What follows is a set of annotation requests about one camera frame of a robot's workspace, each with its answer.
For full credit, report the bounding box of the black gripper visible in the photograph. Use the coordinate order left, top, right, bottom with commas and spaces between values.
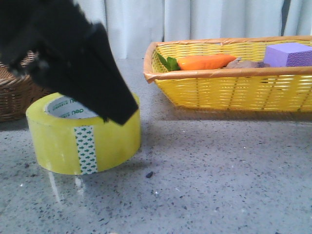
0, 0, 92, 68

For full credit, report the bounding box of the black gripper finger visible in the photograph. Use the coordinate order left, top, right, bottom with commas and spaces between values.
31, 23, 138, 125

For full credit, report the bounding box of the yellow tape roll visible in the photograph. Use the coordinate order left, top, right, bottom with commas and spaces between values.
26, 93, 141, 175

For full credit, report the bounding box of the grey curtain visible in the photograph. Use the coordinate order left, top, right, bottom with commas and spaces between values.
78, 0, 312, 59

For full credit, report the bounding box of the brown wicker basket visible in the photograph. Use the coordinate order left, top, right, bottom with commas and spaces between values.
0, 63, 53, 122

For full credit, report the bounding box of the orange toy carrot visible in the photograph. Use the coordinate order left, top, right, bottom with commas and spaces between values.
157, 53, 236, 72

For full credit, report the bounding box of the small black debris speck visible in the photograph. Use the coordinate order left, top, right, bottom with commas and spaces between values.
145, 172, 154, 178

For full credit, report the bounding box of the brown toy potato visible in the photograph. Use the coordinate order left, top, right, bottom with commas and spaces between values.
225, 58, 270, 69

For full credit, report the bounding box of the yellow woven basket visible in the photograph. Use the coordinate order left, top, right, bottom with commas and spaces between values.
143, 36, 312, 112

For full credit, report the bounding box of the purple foam block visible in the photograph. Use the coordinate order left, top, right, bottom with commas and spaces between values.
263, 42, 312, 67

